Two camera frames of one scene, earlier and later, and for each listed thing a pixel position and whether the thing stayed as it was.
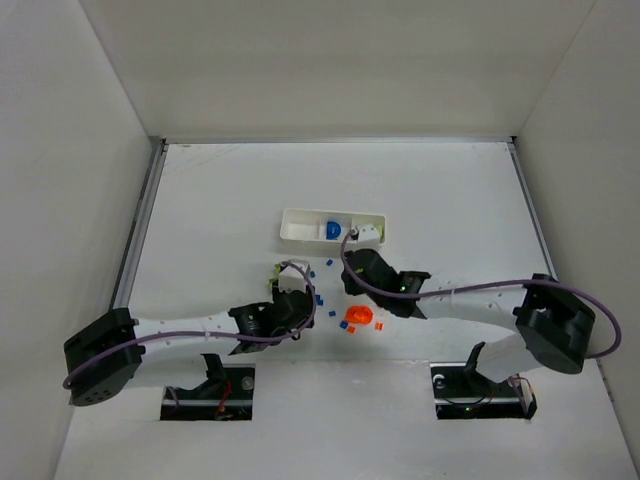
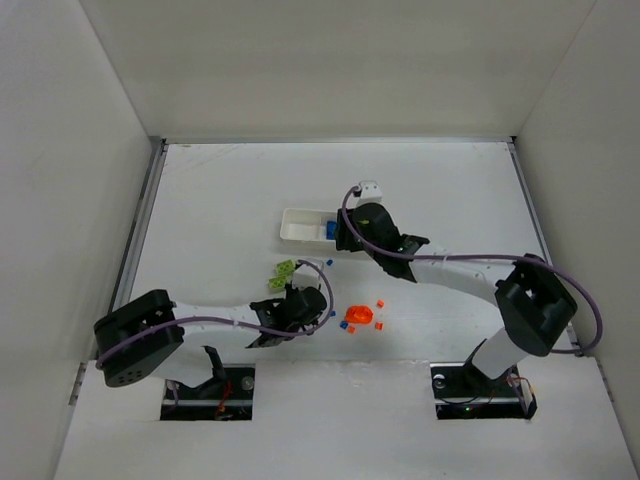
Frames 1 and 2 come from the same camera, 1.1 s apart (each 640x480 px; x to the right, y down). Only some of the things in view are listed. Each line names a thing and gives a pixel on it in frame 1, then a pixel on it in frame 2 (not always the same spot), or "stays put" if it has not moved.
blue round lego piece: [333, 230] stays put
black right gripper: [361, 265] to [343, 232]
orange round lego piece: [359, 314] stays put
